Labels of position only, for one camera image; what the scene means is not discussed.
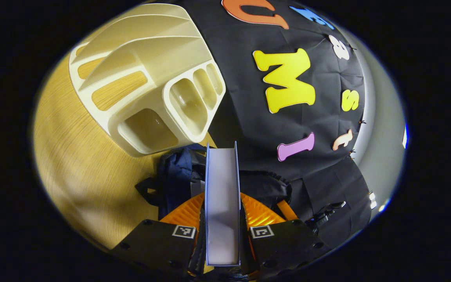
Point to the cream plastic bookshelf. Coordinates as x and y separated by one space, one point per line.
159 51

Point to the blue schoolbag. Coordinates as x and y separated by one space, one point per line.
178 172

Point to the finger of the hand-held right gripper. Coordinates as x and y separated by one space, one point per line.
287 210

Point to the black backdrop cloth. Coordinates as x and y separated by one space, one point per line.
241 98

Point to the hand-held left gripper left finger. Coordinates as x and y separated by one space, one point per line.
201 254

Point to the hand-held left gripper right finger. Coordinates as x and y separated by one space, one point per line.
244 243

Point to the lavender book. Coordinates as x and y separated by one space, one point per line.
221 203

